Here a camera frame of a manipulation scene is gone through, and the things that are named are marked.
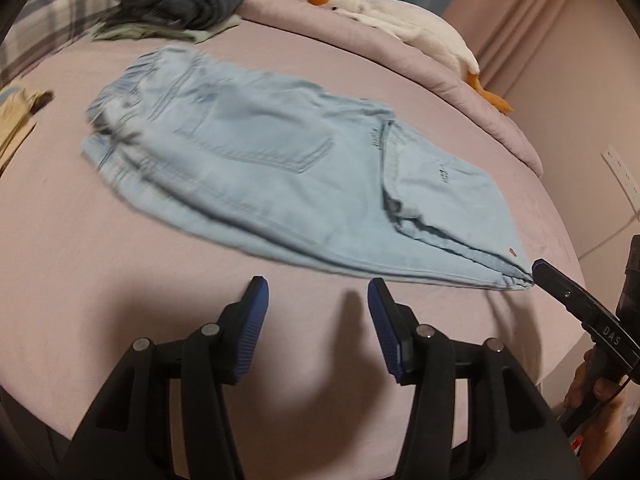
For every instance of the white goose plush toy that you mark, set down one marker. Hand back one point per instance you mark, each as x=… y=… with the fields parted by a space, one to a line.
x=400 y=20

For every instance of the white wall outlet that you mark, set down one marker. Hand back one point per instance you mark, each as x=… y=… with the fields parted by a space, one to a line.
x=622 y=175

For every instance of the person's right hand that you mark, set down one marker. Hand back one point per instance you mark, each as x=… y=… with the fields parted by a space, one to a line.
x=580 y=385

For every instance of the folded pale green cloth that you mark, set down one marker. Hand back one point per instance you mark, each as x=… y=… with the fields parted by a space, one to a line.
x=130 y=31

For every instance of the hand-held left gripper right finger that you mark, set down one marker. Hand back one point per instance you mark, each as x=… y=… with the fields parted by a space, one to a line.
x=385 y=330

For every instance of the plaid pillow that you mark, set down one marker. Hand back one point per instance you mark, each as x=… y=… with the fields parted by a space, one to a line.
x=45 y=15

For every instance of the light blue pants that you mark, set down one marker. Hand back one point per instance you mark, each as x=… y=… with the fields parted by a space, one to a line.
x=275 y=170

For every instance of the pink curtain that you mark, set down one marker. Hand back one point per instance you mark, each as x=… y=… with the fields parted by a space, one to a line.
x=525 y=10

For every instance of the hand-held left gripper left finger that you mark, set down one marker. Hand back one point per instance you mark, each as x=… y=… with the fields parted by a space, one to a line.
x=250 y=330

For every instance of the tan cloth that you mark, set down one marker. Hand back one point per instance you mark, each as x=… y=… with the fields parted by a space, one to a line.
x=15 y=115

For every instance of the pink duvet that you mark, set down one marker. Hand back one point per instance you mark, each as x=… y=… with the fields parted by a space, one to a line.
x=300 y=25

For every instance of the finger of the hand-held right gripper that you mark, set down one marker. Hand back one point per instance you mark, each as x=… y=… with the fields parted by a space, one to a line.
x=557 y=282

